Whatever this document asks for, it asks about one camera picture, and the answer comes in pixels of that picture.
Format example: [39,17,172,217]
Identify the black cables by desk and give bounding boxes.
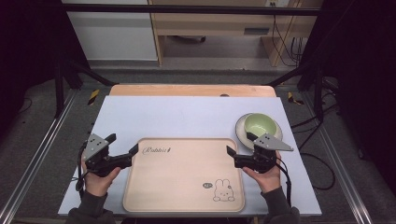
[271,14,305,68]

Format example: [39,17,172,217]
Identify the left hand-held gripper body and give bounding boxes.
[82,133,134,178]

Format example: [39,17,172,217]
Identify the thin black floor cable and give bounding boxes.
[17,97,34,115]

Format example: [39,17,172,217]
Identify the person's right hand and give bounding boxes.
[242,151,283,195]

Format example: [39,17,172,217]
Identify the black curtain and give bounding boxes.
[0,0,92,143]
[298,0,396,189]

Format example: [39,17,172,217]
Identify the aluminium floor rail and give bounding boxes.
[301,92,375,224]
[0,89,79,224]

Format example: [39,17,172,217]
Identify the black frame strut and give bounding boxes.
[53,57,117,119]
[266,60,325,123]

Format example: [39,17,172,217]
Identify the wooden desk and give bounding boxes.
[147,0,324,68]

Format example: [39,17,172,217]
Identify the black horizontal frame bar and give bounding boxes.
[61,3,322,18]

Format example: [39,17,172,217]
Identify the green bowl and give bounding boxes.
[243,112,279,140]
[234,113,284,151]

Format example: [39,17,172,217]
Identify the yellow black tape strip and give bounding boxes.
[286,91,305,106]
[87,89,101,106]

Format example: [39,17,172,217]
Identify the wooden table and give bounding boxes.
[108,83,277,98]

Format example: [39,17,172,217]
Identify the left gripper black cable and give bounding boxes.
[75,141,89,200]

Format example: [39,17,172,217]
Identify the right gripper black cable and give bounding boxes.
[275,156,294,208]

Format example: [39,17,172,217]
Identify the pale blue table board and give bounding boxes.
[57,94,323,217]

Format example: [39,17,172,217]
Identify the white cabinet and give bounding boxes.
[61,0,159,62]

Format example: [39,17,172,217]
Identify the person's left hand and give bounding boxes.
[80,157,122,198]

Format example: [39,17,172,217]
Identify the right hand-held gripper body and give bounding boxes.
[233,133,295,175]

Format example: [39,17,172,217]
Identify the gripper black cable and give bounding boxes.
[75,141,89,200]
[275,156,294,208]

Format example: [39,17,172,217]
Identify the beige tray with rabbit print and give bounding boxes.
[121,137,247,215]

